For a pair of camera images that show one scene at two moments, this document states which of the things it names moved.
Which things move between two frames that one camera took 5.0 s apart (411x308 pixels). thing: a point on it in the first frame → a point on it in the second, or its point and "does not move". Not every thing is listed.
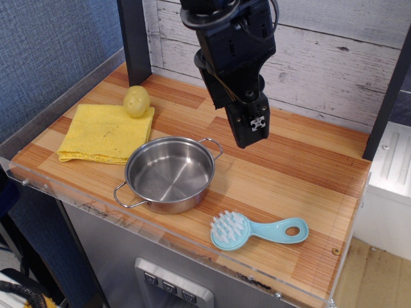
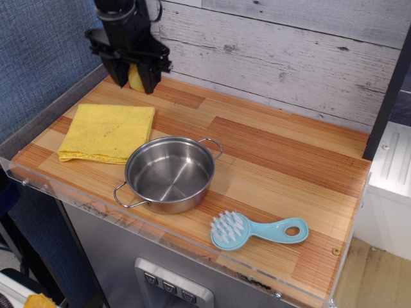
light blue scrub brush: [230, 230] does not move
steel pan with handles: [174, 174] does not move
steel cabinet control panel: [159, 287] does not move
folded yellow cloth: [103, 133] does not move
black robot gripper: [229, 59] → [129, 40]
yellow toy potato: [137, 101] → [134, 78]
